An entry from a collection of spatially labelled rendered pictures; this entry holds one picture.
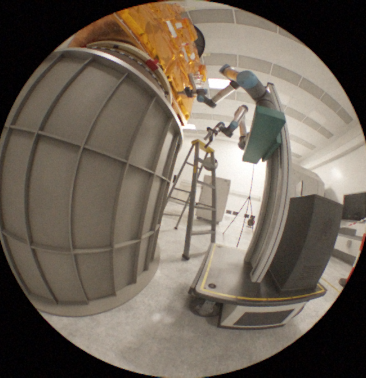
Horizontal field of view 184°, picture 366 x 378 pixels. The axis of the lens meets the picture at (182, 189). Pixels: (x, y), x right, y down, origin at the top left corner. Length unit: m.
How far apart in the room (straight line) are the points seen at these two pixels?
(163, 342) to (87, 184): 0.78
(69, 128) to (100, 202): 0.29
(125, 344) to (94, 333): 0.15
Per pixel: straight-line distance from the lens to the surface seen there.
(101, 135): 0.46
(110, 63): 0.61
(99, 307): 0.78
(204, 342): 0.79
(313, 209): 0.65
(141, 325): 0.76
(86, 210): 0.47
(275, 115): 0.63
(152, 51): 1.34
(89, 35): 1.45
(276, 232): 0.65
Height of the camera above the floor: 0.71
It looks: 2 degrees up
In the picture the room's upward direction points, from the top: 14 degrees clockwise
